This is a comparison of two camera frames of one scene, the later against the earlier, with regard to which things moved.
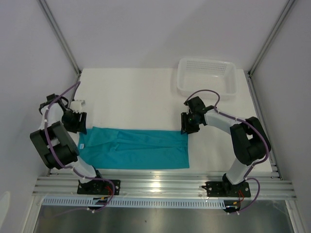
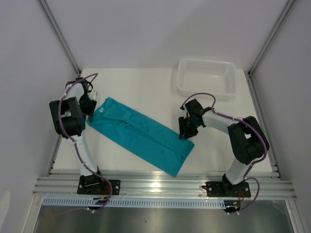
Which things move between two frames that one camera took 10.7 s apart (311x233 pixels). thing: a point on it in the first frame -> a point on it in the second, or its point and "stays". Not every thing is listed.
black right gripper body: x=189 y=124 stays
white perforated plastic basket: x=194 y=74 stays
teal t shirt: x=117 y=148 -> x=143 y=136
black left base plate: x=98 y=187 stays
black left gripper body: x=71 y=121 -> x=87 y=105
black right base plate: x=224 y=189 stays
